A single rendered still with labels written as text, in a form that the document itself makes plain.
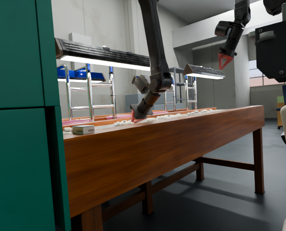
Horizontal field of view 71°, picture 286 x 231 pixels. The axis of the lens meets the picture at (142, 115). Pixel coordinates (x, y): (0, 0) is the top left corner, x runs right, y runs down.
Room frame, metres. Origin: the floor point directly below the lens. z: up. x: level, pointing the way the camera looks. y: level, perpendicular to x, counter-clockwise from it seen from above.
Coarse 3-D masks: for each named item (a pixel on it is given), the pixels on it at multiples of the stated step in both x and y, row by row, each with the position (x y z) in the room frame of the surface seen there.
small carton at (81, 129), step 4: (72, 128) 0.56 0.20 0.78; (76, 128) 0.54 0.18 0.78; (80, 128) 0.53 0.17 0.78; (84, 128) 0.52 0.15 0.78; (88, 128) 0.53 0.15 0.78; (92, 128) 0.54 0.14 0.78; (76, 132) 0.54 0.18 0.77; (80, 132) 0.53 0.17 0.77; (84, 132) 0.52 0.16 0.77; (88, 132) 0.53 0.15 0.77; (92, 132) 0.54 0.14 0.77
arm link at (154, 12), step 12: (144, 0) 0.78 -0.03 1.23; (156, 0) 0.83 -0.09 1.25; (144, 12) 0.79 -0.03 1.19; (156, 12) 0.79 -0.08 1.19; (144, 24) 0.80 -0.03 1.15; (156, 24) 0.78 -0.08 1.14; (156, 36) 0.77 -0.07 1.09; (156, 48) 0.77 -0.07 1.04; (156, 60) 0.77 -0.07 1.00; (156, 72) 0.77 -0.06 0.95; (168, 72) 0.80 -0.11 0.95; (168, 84) 0.79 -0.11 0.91
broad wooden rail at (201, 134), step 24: (168, 120) 0.79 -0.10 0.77; (192, 120) 0.86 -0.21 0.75; (216, 120) 1.04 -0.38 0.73; (240, 120) 1.30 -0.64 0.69; (72, 144) 0.46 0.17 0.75; (96, 144) 0.51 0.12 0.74; (120, 144) 0.57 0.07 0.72; (144, 144) 0.64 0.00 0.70; (168, 144) 0.73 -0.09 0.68; (192, 144) 0.85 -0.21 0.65; (216, 144) 1.03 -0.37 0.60; (72, 168) 0.46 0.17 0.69; (96, 168) 0.51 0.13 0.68; (120, 168) 0.56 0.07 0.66; (144, 168) 0.63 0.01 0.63; (168, 168) 0.72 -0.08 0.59; (72, 192) 0.46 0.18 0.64; (96, 192) 0.50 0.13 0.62; (120, 192) 0.56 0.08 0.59; (72, 216) 0.45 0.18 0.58
